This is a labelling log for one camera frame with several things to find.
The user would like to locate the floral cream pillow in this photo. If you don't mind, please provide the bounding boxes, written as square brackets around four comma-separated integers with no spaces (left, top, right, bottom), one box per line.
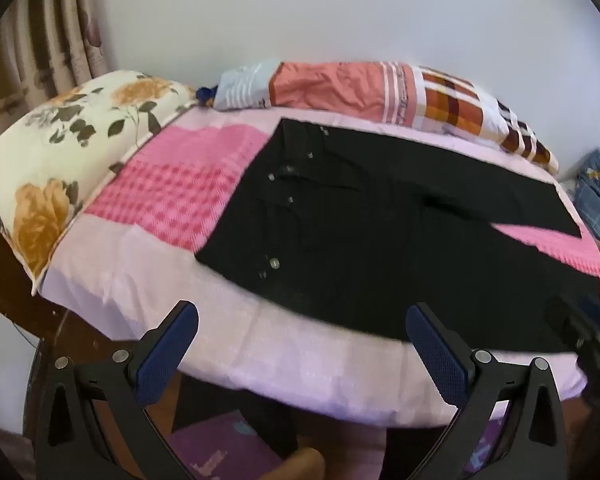
[0,69,198,297]

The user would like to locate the pink checked bed sheet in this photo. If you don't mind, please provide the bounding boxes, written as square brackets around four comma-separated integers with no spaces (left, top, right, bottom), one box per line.
[39,107,600,428]

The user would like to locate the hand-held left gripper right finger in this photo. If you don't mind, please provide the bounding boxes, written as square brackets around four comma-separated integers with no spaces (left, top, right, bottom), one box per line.
[405,302,568,480]

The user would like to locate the patterned beige curtain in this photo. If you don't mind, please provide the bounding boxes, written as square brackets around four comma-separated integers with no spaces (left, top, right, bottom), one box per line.
[0,0,116,171]

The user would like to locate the black pants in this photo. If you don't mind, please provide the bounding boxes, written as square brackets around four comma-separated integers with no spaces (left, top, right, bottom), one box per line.
[195,117,600,356]

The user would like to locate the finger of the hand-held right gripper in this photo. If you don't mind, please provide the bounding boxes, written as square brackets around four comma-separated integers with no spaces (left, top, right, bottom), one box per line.
[546,295,600,348]

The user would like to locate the purple printed cloth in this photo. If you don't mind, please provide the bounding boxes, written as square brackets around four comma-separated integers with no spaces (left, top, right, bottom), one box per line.
[167,410,506,480]

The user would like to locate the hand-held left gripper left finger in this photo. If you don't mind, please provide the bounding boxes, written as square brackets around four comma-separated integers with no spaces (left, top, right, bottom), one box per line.
[34,300,200,480]

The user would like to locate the folded plaid quilt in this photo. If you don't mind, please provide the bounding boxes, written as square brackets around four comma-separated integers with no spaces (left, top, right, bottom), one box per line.
[212,59,560,177]

